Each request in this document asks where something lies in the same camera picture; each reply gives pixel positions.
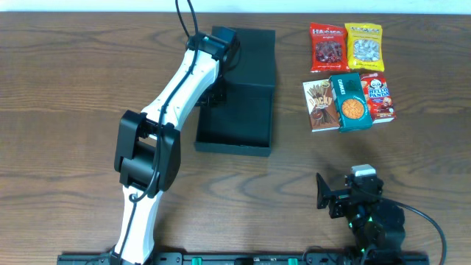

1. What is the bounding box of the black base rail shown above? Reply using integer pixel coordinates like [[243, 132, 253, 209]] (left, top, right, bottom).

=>
[[56, 250, 431, 265]]

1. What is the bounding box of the yellow candy bag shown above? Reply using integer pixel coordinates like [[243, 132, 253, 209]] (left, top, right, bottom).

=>
[[345, 23, 385, 71]]

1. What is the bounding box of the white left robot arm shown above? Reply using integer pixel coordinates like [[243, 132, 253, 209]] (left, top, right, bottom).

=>
[[110, 27, 240, 264]]

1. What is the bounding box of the teal Chunkies cookie box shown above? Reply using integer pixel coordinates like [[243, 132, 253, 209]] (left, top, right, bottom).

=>
[[329, 73, 372, 133]]

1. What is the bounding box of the red Hello Panda box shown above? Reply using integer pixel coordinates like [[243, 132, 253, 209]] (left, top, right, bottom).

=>
[[360, 72, 397, 124]]

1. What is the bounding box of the dark green box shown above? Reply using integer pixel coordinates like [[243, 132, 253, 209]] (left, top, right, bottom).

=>
[[194, 28, 276, 157]]

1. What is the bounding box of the red Haribo candy bag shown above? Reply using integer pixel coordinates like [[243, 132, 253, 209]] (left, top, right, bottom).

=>
[[310, 23, 350, 72]]

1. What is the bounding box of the brown Pocky box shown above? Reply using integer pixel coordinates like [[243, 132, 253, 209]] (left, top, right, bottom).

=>
[[302, 79, 340, 132]]

